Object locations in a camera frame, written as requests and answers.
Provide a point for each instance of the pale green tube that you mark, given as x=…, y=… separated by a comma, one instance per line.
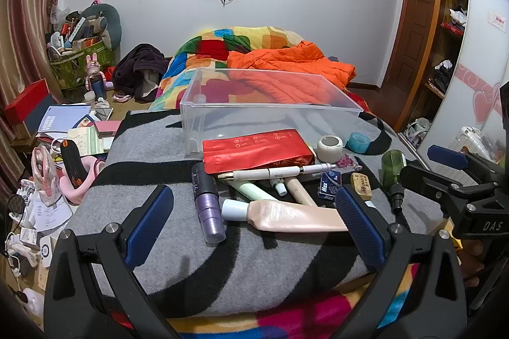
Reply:
x=246, y=190

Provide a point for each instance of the pink glitter trinket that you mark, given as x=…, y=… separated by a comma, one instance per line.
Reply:
x=346, y=163

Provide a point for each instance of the white pen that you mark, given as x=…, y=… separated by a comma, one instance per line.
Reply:
x=274, y=173

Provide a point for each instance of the pink tube with pale cap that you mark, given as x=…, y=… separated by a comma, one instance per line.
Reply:
x=286, y=215

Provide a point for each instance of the white charger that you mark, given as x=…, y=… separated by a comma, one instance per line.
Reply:
x=46, y=251

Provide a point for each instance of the orange puffer jacket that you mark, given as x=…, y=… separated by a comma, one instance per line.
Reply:
x=286, y=64

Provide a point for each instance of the purple bottle with black cap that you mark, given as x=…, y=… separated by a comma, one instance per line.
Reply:
x=208, y=211

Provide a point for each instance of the blue and white notebook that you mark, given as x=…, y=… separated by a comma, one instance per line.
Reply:
x=65, y=118

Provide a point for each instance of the pink pouch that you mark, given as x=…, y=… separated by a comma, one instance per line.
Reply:
x=43, y=174

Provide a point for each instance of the beige cosmetic stick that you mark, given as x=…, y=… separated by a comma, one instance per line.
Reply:
x=300, y=194

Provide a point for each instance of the black and orange brush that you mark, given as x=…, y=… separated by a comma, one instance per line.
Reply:
x=73, y=164

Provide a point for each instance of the small white tube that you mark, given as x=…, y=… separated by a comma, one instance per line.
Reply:
x=278, y=187

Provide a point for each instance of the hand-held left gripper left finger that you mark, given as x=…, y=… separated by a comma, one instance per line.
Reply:
x=153, y=219

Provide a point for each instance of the grey neck pillow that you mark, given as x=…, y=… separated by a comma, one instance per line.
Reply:
x=113, y=21

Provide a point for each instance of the white sliding wardrobe door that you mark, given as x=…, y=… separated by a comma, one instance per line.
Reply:
x=481, y=45

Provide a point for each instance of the green storage bag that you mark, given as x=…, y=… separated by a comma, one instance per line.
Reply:
x=75, y=70

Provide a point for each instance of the white tape roll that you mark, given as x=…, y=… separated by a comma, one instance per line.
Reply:
x=330, y=150

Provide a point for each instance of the red box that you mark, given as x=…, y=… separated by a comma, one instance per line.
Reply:
x=24, y=102

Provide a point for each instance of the clear plastic bin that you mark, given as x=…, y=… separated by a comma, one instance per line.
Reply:
x=191, y=116

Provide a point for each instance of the wooden wardrobe shelves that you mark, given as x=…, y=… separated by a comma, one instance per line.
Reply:
x=451, y=25

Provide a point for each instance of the dark clothes pile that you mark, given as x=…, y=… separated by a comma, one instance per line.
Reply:
x=135, y=64

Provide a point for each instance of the person's right hand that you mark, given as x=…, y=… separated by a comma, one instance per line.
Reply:
x=473, y=261

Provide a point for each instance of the white sneakers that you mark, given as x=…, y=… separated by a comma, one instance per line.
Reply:
x=417, y=130

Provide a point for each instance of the small blue box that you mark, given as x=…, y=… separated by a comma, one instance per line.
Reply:
x=329, y=186

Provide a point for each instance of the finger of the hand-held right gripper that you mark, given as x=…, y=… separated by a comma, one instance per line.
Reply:
x=447, y=157
x=429, y=178

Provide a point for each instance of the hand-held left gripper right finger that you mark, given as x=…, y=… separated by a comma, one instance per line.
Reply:
x=358, y=227

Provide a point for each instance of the pink bunny water bottle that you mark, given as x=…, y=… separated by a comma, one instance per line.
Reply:
x=95, y=76

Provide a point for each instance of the green spray bottle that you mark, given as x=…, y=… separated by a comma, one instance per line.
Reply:
x=393, y=166

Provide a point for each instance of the blue tape roll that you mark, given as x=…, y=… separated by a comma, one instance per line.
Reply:
x=356, y=143

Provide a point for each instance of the grey and black blanket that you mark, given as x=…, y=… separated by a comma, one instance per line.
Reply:
x=159, y=148

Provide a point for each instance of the striped curtain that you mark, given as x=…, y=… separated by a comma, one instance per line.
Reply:
x=28, y=25

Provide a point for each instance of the wooden door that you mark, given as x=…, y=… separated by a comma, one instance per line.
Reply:
x=413, y=25

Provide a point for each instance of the red foil pouch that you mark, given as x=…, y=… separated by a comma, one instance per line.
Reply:
x=254, y=152

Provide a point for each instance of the pink book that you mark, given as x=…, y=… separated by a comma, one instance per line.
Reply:
x=107, y=127

